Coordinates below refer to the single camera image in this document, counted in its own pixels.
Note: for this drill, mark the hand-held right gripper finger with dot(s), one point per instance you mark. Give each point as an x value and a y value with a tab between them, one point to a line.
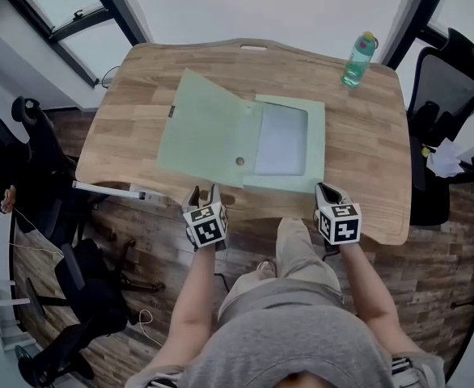
322	194
341	196

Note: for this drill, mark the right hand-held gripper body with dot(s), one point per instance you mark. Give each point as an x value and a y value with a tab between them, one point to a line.
340	224

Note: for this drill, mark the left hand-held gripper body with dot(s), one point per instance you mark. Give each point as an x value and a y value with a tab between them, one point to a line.
206	226

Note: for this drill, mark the light green folder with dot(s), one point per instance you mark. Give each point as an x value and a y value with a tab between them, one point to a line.
204	136

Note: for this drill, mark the person's left forearm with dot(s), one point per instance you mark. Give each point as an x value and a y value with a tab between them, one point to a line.
190	301

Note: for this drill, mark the person's right forearm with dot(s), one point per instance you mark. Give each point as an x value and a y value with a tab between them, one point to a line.
376	297

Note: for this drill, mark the beige trousers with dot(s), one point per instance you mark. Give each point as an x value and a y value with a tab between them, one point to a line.
295	253

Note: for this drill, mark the pale grey paper sheet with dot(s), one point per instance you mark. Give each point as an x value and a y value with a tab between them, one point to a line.
281	140

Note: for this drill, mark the light shoe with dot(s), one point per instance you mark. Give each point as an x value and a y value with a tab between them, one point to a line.
266	268

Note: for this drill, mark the crumpled white paper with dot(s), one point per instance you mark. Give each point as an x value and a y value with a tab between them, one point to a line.
445	160

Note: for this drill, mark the grey shirt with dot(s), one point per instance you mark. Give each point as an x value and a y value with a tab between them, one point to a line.
293	338

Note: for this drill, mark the green plastic water bottle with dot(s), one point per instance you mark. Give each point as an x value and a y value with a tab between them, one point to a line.
357	65

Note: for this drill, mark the black mesh office chair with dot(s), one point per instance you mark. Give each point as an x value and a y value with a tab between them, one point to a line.
443	95

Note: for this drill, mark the black framed window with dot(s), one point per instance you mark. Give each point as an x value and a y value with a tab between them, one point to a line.
459	6
71	18

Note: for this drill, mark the white shelf unit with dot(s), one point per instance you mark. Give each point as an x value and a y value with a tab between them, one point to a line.
0	317

